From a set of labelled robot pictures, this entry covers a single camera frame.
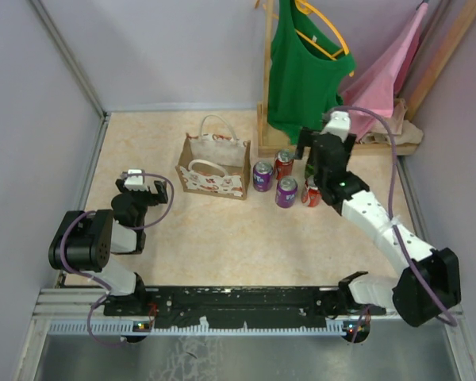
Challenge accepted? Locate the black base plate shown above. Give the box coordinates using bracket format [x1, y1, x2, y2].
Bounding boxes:
[104, 286, 363, 329]

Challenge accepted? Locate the pink shirt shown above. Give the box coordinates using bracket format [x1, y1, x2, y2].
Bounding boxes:
[342, 2, 428, 119]

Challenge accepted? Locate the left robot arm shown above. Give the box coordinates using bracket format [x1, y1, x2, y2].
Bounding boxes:
[48, 170, 174, 316]

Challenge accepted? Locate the green tank top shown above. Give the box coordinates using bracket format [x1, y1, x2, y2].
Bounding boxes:
[267, 1, 355, 145]

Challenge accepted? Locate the red cola can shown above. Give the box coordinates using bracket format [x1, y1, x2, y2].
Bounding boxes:
[274, 149, 294, 180]
[301, 175, 321, 207]

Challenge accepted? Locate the yellow clothes hanger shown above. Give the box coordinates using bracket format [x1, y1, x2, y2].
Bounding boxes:
[292, 1, 351, 62]

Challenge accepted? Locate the aluminium rail frame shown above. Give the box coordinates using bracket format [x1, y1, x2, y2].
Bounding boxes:
[31, 287, 465, 318]

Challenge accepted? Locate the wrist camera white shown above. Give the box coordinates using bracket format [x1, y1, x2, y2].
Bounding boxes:
[321, 111, 351, 142]
[121, 169, 148, 191]

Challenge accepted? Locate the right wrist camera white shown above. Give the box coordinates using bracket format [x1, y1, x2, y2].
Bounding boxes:
[321, 111, 351, 142]

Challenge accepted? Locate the purple soda can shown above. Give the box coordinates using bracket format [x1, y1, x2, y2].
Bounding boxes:
[275, 175, 298, 209]
[253, 160, 274, 192]

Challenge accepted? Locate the canvas tote bag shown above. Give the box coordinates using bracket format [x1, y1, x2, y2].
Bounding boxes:
[175, 114, 251, 200]

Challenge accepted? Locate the white cable duct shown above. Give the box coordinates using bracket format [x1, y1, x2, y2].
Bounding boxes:
[47, 320, 372, 337]

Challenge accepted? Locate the wooden clothes rack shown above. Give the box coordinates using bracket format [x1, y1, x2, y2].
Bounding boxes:
[255, 1, 476, 157]

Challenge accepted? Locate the red cola can front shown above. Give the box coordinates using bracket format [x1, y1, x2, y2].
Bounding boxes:
[274, 149, 294, 180]

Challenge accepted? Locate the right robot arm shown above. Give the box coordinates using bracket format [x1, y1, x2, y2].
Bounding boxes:
[295, 128, 462, 327]

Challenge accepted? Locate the beige cloth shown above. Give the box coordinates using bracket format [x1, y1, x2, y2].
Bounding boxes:
[351, 98, 424, 145]

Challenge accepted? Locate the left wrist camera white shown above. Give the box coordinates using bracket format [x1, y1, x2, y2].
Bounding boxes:
[121, 169, 148, 191]

